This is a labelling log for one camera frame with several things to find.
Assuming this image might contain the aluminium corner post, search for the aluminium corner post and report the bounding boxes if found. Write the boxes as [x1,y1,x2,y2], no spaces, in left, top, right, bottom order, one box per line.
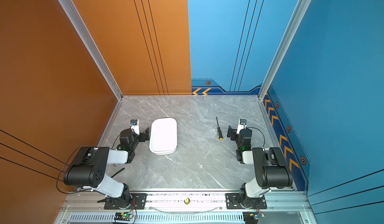
[258,0,312,101]
[58,0,124,101]

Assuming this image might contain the left green circuit board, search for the left green circuit board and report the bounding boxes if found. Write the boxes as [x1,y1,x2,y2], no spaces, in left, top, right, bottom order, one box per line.
[113,212,135,224]

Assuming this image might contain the left aluminium corner post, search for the left aluminium corner post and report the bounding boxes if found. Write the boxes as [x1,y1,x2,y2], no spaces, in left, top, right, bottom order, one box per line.
[58,0,124,101]

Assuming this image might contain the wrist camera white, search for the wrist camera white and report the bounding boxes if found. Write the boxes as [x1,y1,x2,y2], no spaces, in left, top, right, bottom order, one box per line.
[237,119,247,135]
[130,119,140,135]

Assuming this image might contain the right aluminium corner post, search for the right aluminium corner post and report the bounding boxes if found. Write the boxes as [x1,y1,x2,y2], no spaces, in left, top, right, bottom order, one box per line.
[258,0,312,101]

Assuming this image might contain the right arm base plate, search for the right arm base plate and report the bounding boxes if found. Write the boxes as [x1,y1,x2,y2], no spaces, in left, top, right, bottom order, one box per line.
[225,193,268,210]

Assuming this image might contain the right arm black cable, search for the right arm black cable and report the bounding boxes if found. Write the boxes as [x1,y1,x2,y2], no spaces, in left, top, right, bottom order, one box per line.
[248,127,266,149]

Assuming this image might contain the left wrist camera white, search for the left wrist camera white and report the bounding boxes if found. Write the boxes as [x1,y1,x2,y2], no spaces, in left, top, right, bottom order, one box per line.
[130,119,140,135]

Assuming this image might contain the aluminium front rail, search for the aluminium front rail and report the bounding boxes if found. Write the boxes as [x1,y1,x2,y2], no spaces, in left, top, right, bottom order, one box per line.
[55,190,317,224]

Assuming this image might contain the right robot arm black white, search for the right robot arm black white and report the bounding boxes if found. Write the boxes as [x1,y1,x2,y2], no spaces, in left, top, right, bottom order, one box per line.
[226,127,293,210]

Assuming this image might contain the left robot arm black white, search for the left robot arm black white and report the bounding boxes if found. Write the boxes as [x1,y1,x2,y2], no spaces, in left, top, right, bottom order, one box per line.
[63,128,150,211]

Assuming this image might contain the right circuit board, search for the right circuit board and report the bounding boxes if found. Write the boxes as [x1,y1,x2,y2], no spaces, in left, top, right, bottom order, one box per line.
[243,212,265,224]

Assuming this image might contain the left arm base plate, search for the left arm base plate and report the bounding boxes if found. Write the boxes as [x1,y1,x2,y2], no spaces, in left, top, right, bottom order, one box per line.
[99,193,147,211]

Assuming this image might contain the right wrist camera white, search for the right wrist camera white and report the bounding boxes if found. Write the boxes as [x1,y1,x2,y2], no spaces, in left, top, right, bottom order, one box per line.
[237,119,247,135]

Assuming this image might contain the white plastic bin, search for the white plastic bin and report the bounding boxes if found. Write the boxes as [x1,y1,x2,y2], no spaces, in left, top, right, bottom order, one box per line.
[150,118,178,156]

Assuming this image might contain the black yellow screwdriver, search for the black yellow screwdriver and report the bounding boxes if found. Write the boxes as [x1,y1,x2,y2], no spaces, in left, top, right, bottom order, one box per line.
[216,117,223,140]

